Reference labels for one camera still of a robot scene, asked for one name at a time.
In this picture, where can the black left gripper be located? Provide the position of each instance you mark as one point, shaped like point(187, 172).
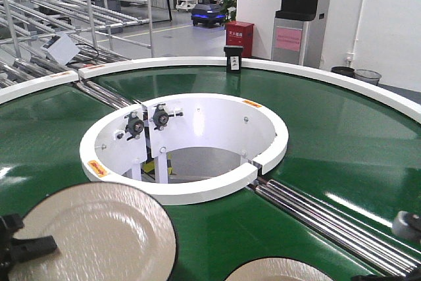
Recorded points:
point(21, 250)

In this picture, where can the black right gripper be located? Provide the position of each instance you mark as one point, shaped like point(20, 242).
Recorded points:
point(388, 277)

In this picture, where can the beige plate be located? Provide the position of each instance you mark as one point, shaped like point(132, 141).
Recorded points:
point(276, 268)
point(103, 231)

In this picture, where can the steel conveyor rollers, right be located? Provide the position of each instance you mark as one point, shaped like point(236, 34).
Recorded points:
point(375, 248)

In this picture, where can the white outer conveyor rim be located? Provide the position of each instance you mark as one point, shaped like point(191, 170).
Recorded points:
point(393, 100)

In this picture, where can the black bearing unit, left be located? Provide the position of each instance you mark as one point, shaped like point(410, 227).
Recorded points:
point(134, 126)

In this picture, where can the black bearing unit, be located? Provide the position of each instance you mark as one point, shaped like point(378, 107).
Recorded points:
point(134, 126)
point(162, 116)

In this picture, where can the black bearing unit, right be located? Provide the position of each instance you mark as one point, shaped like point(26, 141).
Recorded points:
point(162, 116)

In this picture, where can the mesh waste basket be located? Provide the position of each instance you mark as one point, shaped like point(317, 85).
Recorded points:
point(368, 76)

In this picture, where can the white control box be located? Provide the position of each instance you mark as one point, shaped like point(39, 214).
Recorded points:
point(60, 48)

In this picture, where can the black waste bin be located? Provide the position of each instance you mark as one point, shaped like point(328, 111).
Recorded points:
point(344, 71)

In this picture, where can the metal roller rack shelving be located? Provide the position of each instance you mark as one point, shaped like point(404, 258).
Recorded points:
point(41, 20)

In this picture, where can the black and grey water dispenser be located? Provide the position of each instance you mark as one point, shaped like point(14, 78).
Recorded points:
point(291, 29)

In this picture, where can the small black sensor box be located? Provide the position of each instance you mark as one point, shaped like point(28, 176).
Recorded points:
point(233, 55)

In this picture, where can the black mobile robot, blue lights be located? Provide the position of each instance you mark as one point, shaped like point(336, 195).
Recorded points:
point(207, 14)

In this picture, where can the red fire extinguisher cabinet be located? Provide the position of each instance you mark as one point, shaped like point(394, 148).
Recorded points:
point(240, 34)

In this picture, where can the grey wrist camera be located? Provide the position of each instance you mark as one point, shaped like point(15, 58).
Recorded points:
point(407, 225)

